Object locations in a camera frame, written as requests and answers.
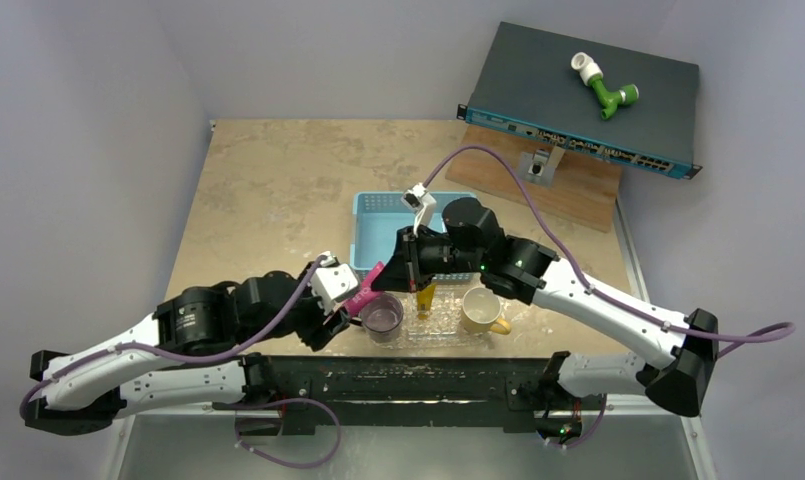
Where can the green white pipe fitting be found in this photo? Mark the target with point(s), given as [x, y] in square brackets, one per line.
[593, 77]

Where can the clear textured square dish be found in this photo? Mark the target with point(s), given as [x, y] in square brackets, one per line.
[443, 327]

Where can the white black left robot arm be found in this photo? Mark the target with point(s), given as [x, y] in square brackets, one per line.
[191, 349]

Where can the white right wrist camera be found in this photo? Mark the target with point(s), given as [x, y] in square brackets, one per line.
[422, 203]

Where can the purple mug black handle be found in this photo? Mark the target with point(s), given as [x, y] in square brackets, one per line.
[380, 316]

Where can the dark grey network switch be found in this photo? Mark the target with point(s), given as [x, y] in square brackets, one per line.
[527, 88]

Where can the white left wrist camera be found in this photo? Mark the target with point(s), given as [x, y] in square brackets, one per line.
[333, 282]

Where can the yellow mug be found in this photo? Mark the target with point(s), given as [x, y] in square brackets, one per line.
[482, 312]

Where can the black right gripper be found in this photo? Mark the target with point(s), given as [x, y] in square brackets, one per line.
[410, 259]

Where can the black metal base frame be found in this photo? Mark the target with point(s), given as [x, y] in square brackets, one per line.
[516, 395]

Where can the pink toothpaste tube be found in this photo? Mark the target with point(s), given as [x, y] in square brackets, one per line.
[365, 295]

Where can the textured clear oval tray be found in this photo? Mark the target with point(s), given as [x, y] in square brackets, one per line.
[400, 343]

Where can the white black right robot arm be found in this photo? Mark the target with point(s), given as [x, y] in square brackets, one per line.
[673, 355]

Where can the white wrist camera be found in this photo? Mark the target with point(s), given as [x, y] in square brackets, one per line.
[333, 282]
[422, 203]

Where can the grey metal camera mount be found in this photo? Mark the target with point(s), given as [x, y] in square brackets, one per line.
[539, 167]

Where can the light blue perforated basket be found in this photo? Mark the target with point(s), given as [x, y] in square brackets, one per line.
[377, 216]

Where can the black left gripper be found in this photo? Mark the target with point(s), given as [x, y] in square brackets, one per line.
[323, 328]

